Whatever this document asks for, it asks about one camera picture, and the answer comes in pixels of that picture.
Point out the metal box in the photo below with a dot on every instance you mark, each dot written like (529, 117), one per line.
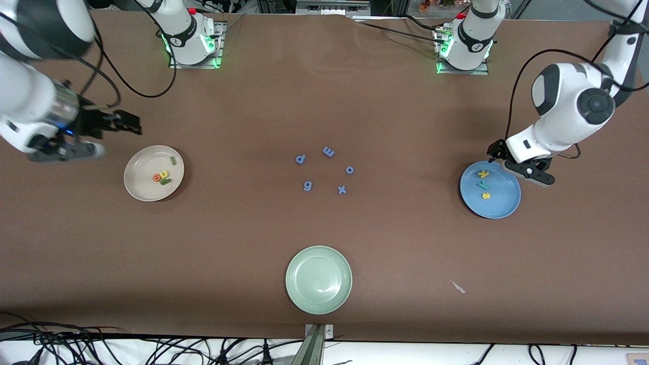
(329, 7)

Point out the pale green plate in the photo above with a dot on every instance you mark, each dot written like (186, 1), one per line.
(318, 280)

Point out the beige plate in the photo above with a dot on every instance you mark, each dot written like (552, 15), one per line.
(142, 177)

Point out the blue letter g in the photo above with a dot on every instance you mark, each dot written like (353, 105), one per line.
(308, 188)

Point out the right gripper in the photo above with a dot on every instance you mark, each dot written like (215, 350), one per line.
(94, 124)

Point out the blue letter p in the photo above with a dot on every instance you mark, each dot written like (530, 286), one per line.
(303, 157)

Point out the blue plate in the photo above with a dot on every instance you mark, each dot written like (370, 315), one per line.
(502, 203)

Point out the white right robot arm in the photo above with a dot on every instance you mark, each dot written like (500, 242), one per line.
(25, 91)

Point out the blue letter m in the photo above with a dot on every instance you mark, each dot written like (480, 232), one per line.
(328, 150)

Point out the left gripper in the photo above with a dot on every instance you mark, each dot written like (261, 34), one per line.
(495, 150)

